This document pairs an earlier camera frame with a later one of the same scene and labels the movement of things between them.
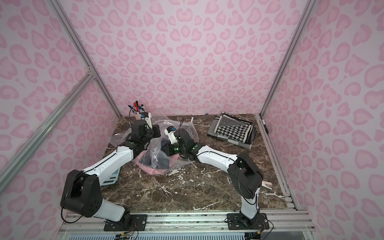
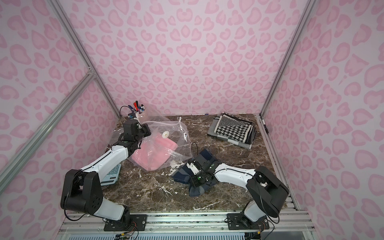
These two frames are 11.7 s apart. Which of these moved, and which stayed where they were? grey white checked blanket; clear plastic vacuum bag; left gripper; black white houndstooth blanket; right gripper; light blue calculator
Moved: right gripper; left gripper; clear plastic vacuum bag
Stayed: grey white checked blanket; light blue calculator; black white houndstooth blanket
